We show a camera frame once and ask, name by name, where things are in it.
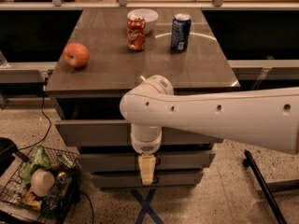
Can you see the white bowl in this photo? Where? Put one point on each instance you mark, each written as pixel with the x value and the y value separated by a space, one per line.
pixel 150 16

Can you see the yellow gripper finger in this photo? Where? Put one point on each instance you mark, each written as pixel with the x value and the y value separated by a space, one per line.
pixel 147 167

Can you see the blue soda can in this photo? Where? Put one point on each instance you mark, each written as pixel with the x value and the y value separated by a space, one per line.
pixel 181 26

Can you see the black wire basket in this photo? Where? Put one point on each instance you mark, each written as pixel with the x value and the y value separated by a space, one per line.
pixel 19 205

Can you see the grey bottom drawer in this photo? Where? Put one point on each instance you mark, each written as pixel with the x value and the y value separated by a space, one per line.
pixel 160 179

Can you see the grey drawer cabinet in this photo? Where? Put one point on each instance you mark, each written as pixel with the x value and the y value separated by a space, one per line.
pixel 94 92

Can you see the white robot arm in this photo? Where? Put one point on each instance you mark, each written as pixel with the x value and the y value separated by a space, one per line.
pixel 266 118

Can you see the grey drawer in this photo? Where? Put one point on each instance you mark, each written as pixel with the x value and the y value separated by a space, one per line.
pixel 116 133
pixel 160 179
pixel 126 162

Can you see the blue tape cross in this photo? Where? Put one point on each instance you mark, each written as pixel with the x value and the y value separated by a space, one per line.
pixel 146 209

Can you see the grey top drawer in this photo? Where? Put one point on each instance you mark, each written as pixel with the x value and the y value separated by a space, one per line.
pixel 116 133

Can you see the cream upturned cup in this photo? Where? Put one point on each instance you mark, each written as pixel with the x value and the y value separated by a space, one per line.
pixel 42 182

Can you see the green leafy vegetable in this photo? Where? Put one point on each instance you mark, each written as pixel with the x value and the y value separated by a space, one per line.
pixel 41 160

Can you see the red apple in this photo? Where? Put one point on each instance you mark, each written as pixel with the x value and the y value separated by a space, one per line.
pixel 76 55

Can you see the grey middle drawer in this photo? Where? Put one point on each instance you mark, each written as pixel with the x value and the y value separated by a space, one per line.
pixel 126 162

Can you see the black metal stand leg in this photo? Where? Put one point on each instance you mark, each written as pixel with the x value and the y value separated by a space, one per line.
pixel 269 188

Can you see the red soda can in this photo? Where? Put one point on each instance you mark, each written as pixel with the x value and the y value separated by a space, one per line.
pixel 135 32

